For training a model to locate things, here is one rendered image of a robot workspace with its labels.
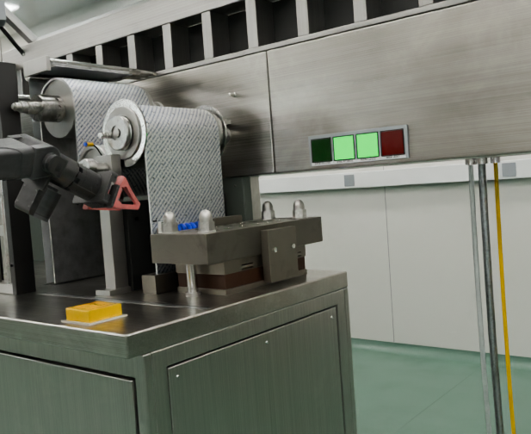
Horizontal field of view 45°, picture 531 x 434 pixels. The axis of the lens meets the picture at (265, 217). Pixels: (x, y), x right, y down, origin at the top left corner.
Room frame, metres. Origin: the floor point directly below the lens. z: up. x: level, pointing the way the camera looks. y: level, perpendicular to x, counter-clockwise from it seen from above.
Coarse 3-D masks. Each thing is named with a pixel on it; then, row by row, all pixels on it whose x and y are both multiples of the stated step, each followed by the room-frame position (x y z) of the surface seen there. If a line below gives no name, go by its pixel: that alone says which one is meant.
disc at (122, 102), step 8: (112, 104) 1.42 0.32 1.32; (120, 104) 1.40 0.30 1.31; (128, 104) 1.38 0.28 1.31; (136, 104) 1.37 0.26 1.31; (136, 112) 1.37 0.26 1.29; (104, 120) 1.44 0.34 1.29; (144, 120) 1.36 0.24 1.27; (104, 128) 1.44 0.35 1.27; (144, 128) 1.35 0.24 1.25; (144, 136) 1.36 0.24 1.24; (104, 144) 1.44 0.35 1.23; (144, 144) 1.36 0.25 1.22; (136, 152) 1.37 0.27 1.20; (120, 160) 1.41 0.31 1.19; (128, 160) 1.39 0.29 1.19; (136, 160) 1.38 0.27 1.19
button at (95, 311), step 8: (88, 304) 1.13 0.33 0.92; (96, 304) 1.13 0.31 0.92; (104, 304) 1.12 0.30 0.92; (112, 304) 1.11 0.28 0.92; (120, 304) 1.12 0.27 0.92; (72, 312) 1.10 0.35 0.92; (80, 312) 1.08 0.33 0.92; (88, 312) 1.07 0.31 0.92; (96, 312) 1.08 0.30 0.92; (104, 312) 1.09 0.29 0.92; (112, 312) 1.11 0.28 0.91; (120, 312) 1.12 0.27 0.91; (80, 320) 1.09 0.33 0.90; (88, 320) 1.07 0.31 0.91; (96, 320) 1.08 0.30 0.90
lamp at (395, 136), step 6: (384, 132) 1.36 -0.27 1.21; (390, 132) 1.35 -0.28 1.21; (396, 132) 1.34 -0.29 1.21; (402, 132) 1.33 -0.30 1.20; (384, 138) 1.36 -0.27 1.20; (390, 138) 1.35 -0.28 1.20; (396, 138) 1.34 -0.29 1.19; (402, 138) 1.33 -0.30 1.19; (384, 144) 1.36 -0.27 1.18; (390, 144) 1.35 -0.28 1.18; (396, 144) 1.34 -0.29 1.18; (402, 144) 1.34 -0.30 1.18; (384, 150) 1.36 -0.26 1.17; (390, 150) 1.35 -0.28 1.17; (396, 150) 1.34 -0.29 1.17; (402, 150) 1.34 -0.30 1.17
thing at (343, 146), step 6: (336, 138) 1.44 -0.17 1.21; (342, 138) 1.43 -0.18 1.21; (348, 138) 1.42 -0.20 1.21; (336, 144) 1.44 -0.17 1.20; (342, 144) 1.43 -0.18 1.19; (348, 144) 1.42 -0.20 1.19; (336, 150) 1.44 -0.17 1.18; (342, 150) 1.43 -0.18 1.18; (348, 150) 1.42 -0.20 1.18; (336, 156) 1.44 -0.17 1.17; (342, 156) 1.43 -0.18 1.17; (348, 156) 1.42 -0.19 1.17
